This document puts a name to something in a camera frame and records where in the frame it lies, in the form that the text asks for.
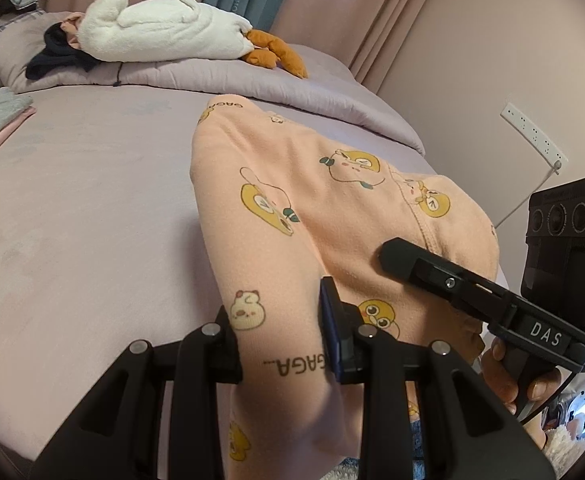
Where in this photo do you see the orange printed long-sleeve shirt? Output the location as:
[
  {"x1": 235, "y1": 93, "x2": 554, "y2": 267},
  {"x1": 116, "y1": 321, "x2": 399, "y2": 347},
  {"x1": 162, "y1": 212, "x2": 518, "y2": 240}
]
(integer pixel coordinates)
[{"x1": 190, "y1": 95, "x2": 501, "y2": 472}]

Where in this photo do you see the white plush goose toy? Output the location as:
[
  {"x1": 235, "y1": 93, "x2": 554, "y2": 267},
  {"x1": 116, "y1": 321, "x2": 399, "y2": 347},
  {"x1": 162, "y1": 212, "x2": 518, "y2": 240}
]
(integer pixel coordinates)
[{"x1": 79, "y1": 0, "x2": 308, "y2": 79}]

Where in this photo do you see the person's right hand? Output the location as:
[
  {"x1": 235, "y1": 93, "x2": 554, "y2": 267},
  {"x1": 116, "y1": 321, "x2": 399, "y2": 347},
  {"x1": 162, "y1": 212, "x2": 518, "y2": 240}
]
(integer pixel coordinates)
[{"x1": 479, "y1": 335, "x2": 564, "y2": 406}]

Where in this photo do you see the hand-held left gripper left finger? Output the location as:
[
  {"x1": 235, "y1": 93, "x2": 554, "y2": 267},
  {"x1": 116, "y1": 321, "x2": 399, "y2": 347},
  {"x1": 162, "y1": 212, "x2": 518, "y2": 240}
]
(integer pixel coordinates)
[{"x1": 30, "y1": 305, "x2": 246, "y2": 480}]

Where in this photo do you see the white wall power strip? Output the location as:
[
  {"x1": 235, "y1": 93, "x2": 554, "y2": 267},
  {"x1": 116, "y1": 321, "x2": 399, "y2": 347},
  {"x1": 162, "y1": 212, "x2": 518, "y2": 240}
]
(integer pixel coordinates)
[{"x1": 501, "y1": 102, "x2": 569, "y2": 173}]

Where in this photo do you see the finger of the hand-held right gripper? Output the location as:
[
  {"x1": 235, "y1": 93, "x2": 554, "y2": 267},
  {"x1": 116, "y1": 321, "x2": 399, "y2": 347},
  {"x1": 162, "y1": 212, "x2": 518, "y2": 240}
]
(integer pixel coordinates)
[{"x1": 379, "y1": 237, "x2": 517, "y2": 330}]

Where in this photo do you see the crumpled pink cloth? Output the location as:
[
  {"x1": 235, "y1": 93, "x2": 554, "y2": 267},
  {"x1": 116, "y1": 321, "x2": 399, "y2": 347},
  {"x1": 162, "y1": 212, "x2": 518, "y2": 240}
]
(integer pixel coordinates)
[{"x1": 61, "y1": 11, "x2": 86, "y2": 51}]

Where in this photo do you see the folded pink cloth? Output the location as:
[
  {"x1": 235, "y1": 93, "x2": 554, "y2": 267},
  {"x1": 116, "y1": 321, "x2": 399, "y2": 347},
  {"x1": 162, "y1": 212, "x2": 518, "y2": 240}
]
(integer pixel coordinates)
[{"x1": 0, "y1": 106, "x2": 37, "y2": 173}]

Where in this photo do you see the dark navy cloth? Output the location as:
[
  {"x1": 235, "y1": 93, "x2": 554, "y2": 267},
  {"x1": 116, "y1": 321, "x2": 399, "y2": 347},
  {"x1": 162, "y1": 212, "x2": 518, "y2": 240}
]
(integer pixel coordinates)
[{"x1": 26, "y1": 22, "x2": 100, "y2": 81}]

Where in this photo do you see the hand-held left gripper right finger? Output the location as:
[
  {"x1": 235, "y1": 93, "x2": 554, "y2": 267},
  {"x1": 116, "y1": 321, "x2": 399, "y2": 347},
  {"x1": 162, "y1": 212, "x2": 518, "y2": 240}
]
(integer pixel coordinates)
[{"x1": 319, "y1": 276, "x2": 556, "y2": 480}]

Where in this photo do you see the lilac quilt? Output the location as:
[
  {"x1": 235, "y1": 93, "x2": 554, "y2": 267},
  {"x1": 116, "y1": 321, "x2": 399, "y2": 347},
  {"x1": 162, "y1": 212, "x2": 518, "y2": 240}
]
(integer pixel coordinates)
[{"x1": 0, "y1": 10, "x2": 426, "y2": 156}]

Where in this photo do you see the pink pleated curtain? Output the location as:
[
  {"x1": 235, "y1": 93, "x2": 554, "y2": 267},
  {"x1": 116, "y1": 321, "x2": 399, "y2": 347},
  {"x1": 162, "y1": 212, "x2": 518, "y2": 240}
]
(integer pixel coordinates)
[{"x1": 267, "y1": 0, "x2": 448, "y2": 97}]

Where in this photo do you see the white power cable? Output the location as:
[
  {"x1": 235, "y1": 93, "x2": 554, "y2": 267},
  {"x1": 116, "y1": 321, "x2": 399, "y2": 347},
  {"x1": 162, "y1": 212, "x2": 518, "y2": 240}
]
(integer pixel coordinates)
[{"x1": 495, "y1": 162, "x2": 561, "y2": 228}]

